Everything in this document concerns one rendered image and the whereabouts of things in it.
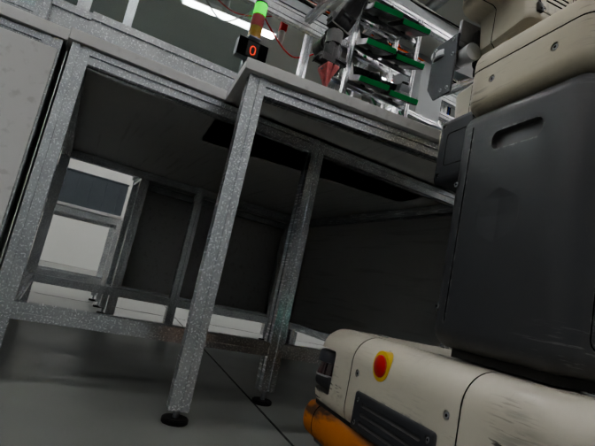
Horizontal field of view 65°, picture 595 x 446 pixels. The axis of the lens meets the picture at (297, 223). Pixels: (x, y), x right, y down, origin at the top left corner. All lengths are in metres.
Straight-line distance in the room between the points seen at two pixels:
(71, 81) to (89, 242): 10.86
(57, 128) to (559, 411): 1.17
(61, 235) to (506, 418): 11.84
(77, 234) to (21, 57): 10.89
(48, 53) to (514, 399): 1.23
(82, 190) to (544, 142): 3.01
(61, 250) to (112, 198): 8.83
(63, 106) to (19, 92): 0.10
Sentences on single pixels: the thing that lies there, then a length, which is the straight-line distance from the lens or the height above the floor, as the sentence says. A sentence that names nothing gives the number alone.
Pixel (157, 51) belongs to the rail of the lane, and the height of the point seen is 0.92.
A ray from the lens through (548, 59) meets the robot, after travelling 0.78.
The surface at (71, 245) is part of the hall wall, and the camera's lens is 12.16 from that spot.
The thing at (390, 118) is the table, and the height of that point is 0.84.
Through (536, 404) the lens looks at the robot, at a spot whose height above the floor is 0.26.
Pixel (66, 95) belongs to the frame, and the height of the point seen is 0.69.
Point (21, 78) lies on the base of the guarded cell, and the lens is 1.35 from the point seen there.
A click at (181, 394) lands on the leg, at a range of 1.12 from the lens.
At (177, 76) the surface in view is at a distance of 1.37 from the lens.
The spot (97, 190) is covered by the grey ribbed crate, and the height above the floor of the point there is 0.75.
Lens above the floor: 0.32
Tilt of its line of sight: 9 degrees up
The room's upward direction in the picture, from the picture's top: 12 degrees clockwise
